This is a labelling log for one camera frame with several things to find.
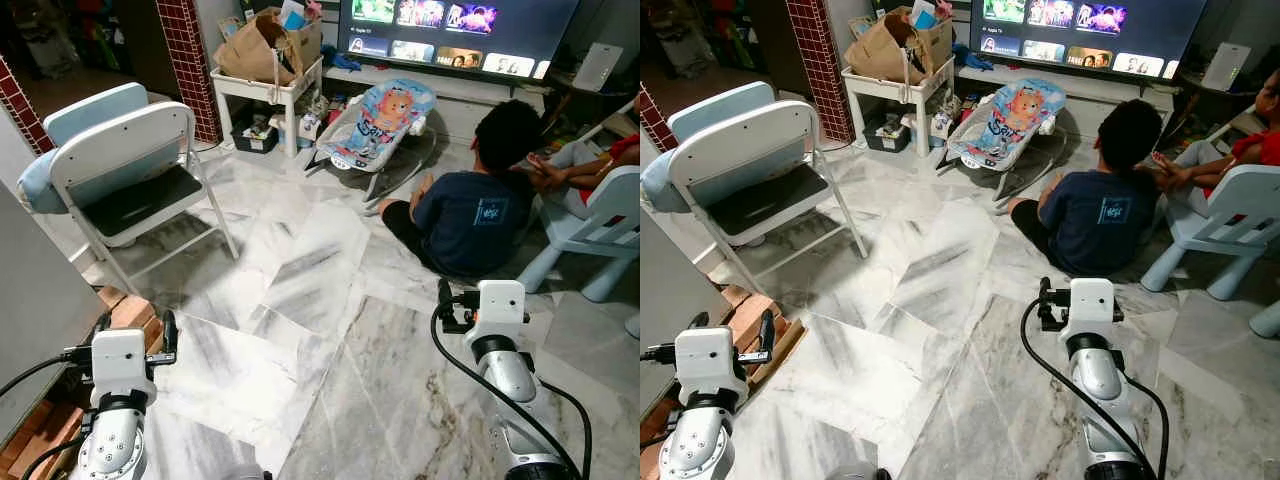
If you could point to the white television console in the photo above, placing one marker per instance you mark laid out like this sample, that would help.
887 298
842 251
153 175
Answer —
1090 90
450 88

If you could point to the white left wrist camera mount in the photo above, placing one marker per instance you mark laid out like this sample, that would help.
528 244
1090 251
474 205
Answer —
120 360
710 358

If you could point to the white side table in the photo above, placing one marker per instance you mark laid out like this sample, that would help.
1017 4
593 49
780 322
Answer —
255 88
880 86

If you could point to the blue cloth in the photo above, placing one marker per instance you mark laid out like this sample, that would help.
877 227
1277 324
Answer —
975 58
345 60

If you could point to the flat screen television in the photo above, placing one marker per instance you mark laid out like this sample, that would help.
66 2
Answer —
500 15
1140 25

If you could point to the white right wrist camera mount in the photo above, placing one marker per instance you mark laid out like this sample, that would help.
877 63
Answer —
1092 305
500 310

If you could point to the child in dark blue shirt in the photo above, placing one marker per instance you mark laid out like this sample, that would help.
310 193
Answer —
1100 215
470 215

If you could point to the person in red shirt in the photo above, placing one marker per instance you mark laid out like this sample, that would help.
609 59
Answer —
1260 145
590 160

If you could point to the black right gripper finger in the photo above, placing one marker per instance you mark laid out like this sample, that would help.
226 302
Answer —
1045 290
445 292

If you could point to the white folding chair black seat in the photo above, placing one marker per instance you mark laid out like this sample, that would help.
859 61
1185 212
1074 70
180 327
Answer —
130 135
750 135

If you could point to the blue baby bouncer bear print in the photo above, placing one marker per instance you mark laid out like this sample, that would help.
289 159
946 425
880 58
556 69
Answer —
1015 115
385 115

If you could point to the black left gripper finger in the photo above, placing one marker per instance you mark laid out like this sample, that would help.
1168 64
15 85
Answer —
767 330
170 330
697 322
101 328

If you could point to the brown wooden board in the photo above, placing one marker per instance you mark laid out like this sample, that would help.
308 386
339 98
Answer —
782 350

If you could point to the light blue padded chair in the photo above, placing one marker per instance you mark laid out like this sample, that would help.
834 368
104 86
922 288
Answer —
720 105
95 105

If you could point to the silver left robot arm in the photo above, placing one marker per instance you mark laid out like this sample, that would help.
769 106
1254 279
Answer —
700 450
110 450

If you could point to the brown cardboard box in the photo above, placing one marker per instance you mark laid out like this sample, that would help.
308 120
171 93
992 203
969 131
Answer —
308 42
940 40

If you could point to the brown paper bag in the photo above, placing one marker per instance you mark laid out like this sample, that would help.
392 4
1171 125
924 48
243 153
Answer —
880 50
250 50

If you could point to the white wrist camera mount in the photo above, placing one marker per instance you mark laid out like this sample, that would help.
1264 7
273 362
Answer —
1092 305
710 358
500 310
120 360

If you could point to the white box-shaped device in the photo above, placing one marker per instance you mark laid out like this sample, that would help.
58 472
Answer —
598 68
1227 68

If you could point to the grey small fridge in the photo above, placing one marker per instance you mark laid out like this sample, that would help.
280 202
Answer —
670 300
35 300

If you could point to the grey robot left leg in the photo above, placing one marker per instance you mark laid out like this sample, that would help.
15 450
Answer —
858 472
242 473

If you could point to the black storage basket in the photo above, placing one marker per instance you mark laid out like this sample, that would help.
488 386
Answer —
255 140
885 140

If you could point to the light blue plastic kid chair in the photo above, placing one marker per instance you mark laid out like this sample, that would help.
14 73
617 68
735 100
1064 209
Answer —
1240 210
610 220

